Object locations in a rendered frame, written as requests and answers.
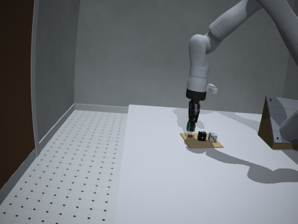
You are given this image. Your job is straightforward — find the tan flat mat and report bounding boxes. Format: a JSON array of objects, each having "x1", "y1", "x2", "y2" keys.
[{"x1": 180, "y1": 133, "x2": 223, "y2": 148}]

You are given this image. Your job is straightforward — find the black die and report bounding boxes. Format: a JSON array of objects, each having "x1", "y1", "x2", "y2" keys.
[{"x1": 197, "y1": 131, "x2": 207, "y2": 141}]

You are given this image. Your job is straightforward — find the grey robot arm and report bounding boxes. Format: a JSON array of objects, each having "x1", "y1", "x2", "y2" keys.
[{"x1": 187, "y1": 0, "x2": 298, "y2": 141}]

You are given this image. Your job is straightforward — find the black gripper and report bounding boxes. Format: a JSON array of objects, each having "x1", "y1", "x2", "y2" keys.
[{"x1": 186, "y1": 89, "x2": 206, "y2": 132}]

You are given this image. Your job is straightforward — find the grey die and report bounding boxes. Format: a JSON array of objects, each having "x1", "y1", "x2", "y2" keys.
[{"x1": 208, "y1": 132, "x2": 218, "y2": 142}]

